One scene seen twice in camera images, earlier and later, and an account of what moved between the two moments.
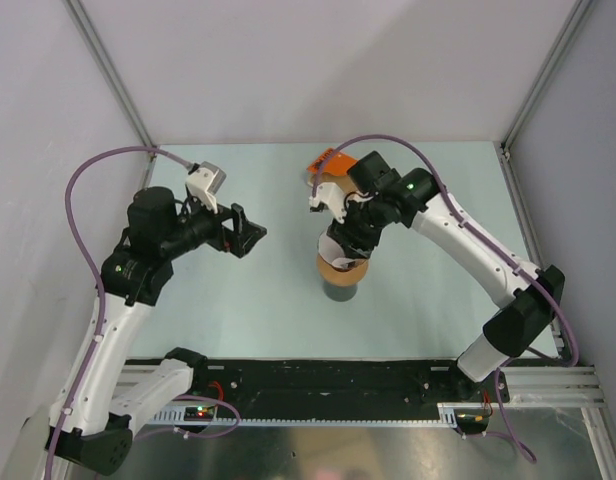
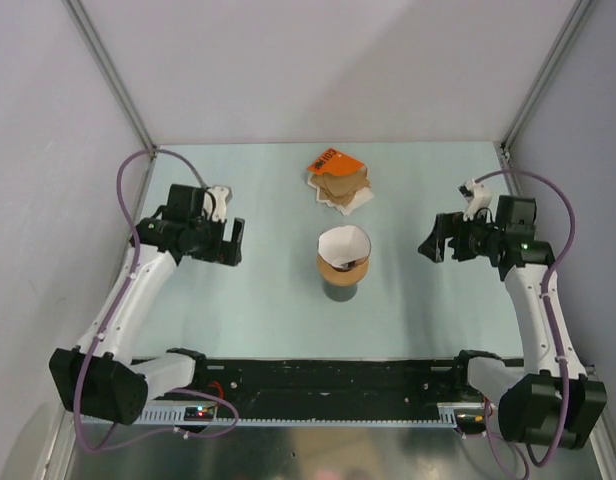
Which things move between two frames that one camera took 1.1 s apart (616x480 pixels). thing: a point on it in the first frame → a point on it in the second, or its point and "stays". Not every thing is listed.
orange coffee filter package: (340, 163) stays
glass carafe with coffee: (341, 294) stays
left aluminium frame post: (105, 62) stays
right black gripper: (352, 242) → (448, 225)
